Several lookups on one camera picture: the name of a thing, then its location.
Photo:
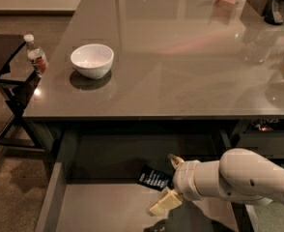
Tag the blue rxbar wrapper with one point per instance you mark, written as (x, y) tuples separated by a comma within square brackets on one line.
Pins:
[(154, 179)]

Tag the clear plastic water bottle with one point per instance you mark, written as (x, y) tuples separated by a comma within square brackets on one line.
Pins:
[(36, 55)]

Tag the white ceramic bowl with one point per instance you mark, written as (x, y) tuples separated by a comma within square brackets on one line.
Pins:
[(93, 60)]

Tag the open grey top drawer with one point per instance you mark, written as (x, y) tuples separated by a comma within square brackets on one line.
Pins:
[(93, 187)]

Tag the black container on counter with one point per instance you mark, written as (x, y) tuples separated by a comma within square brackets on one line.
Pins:
[(268, 11)]

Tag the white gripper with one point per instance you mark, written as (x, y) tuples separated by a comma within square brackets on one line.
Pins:
[(184, 180)]

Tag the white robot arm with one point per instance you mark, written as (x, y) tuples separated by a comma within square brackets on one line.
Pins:
[(239, 176)]

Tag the dark folding chair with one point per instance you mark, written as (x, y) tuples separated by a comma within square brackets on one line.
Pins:
[(16, 94)]

